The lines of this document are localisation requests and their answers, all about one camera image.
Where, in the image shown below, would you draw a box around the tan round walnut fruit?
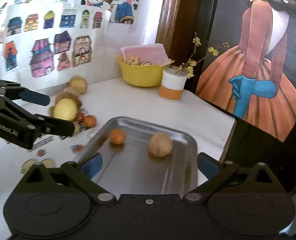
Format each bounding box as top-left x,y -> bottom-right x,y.
148,133 -> 172,158

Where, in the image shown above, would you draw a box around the small orange tangerine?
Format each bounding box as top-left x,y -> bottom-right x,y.
83,115 -> 97,128
109,129 -> 126,145

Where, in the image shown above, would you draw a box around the tan wooden round fruit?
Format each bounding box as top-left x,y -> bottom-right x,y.
64,86 -> 81,97

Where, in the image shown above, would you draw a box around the yellow flower twig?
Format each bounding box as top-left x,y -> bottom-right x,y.
175,32 -> 230,79

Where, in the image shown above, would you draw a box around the small red fruit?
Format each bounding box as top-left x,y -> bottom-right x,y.
75,112 -> 85,122

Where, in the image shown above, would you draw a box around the large yellow lemon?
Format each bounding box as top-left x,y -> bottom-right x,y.
53,99 -> 78,121

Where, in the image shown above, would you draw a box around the brown wooden door frame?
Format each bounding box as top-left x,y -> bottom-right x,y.
155,0 -> 221,93

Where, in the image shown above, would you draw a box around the metal tray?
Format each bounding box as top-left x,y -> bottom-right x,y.
74,116 -> 198,197

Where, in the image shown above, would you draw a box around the yellow plastic bowl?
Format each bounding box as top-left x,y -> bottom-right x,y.
117,55 -> 174,87

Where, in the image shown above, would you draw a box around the painting of orange dress woman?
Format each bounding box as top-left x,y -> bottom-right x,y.
196,0 -> 296,141

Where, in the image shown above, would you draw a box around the white orange cup vase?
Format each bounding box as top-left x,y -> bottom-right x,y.
159,66 -> 188,101

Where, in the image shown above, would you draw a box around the house drawings paper sheet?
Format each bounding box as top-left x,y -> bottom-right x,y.
0,1 -> 111,90

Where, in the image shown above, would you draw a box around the yellow-green pear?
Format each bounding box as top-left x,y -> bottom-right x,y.
68,76 -> 88,94

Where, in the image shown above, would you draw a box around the brown-green apple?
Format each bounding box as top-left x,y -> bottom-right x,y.
55,92 -> 82,108

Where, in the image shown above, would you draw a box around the pink box in bowl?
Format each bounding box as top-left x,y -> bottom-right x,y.
120,43 -> 171,66

